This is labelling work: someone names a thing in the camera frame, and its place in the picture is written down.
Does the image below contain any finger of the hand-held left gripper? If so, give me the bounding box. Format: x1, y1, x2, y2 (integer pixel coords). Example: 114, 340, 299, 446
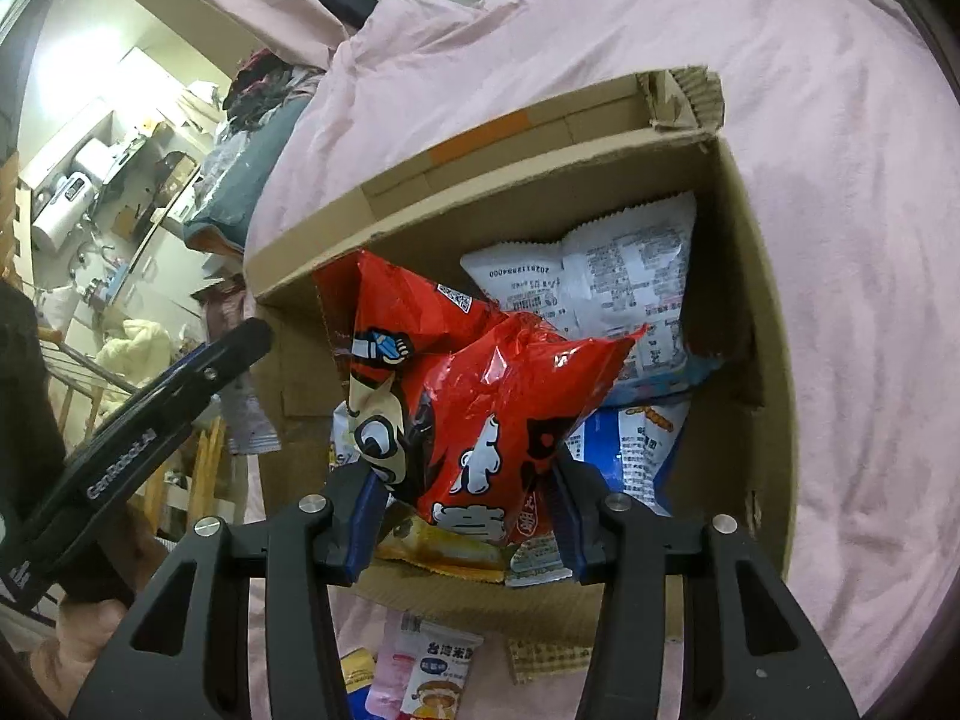
127, 317, 273, 430

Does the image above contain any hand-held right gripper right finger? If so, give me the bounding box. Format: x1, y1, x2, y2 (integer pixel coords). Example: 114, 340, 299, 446
547, 450, 860, 720

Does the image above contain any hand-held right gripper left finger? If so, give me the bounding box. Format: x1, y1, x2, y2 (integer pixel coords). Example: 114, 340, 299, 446
71, 457, 391, 720

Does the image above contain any small white snack packet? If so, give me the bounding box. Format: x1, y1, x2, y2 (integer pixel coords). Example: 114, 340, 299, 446
504, 536, 575, 590

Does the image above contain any yellow snack bag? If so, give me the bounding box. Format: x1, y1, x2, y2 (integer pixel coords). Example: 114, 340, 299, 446
375, 510, 511, 586

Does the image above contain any blue and white snack bag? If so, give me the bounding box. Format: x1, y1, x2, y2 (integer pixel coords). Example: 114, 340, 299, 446
562, 397, 691, 518

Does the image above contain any red cartoon snack bag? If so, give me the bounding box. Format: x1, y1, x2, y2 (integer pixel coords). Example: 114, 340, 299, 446
311, 247, 647, 548

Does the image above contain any white light-blue snack bag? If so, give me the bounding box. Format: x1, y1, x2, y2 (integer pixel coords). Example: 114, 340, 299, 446
600, 356, 725, 410

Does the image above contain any white scribble-print snack bag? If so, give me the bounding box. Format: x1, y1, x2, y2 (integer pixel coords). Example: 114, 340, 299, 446
459, 191, 698, 391

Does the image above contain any brown cardboard box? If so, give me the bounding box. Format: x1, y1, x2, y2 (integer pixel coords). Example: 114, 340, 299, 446
244, 67, 797, 646

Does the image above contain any person's left hand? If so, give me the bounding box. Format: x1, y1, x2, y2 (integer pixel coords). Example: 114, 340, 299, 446
30, 514, 162, 700

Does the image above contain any cream padded jacket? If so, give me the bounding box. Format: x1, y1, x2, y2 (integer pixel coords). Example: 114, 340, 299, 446
94, 319, 177, 398

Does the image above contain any person's dark grey clothing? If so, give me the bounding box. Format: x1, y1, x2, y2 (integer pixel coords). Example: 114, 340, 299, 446
0, 281, 68, 541

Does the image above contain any wooden chair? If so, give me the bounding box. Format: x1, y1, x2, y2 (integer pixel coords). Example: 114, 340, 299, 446
37, 326, 230, 533

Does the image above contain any cream checked snack packet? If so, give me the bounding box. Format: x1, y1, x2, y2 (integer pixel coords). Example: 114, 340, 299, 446
506, 637, 597, 685

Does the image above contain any small yellow snack packet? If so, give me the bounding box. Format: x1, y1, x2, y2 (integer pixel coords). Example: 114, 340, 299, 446
337, 649, 376, 698

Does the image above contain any pink snack packet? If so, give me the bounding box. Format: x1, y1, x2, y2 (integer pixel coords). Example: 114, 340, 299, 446
367, 611, 421, 720

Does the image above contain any white cartoon snack packet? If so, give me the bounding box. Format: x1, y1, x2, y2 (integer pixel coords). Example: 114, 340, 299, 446
397, 619, 485, 720

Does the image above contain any white water heater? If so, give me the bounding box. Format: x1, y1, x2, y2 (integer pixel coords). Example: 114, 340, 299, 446
30, 172, 102, 252

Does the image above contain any pile of clothes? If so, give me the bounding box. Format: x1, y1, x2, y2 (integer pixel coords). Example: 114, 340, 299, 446
184, 49, 331, 256

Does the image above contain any pink blanket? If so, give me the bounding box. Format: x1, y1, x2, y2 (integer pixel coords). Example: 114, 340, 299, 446
142, 0, 960, 720

